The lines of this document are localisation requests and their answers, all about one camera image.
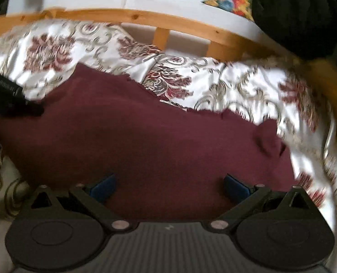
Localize black padded jacket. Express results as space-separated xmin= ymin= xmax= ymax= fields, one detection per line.
xmin=252 ymin=0 xmax=337 ymax=61

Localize maroon long-sleeved sweater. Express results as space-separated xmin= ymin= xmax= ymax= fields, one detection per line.
xmin=0 ymin=63 xmax=300 ymax=222

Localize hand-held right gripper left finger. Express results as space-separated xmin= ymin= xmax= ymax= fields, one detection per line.
xmin=29 ymin=173 xmax=133 ymax=231

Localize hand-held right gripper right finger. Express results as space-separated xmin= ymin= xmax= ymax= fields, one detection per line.
xmin=209 ymin=173 xmax=311 ymax=230

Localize wooden bed frame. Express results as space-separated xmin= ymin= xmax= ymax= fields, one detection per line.
xmin=0 ymin=7 xmax=337 ymax=114

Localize floral satin bedspread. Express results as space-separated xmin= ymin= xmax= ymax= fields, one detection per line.
xmin=0 ymin=20 xmax=337 ymax=273

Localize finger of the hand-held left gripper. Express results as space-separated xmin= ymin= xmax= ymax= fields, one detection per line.
xmin=0 ymin=98 xmax=45 ymax=118

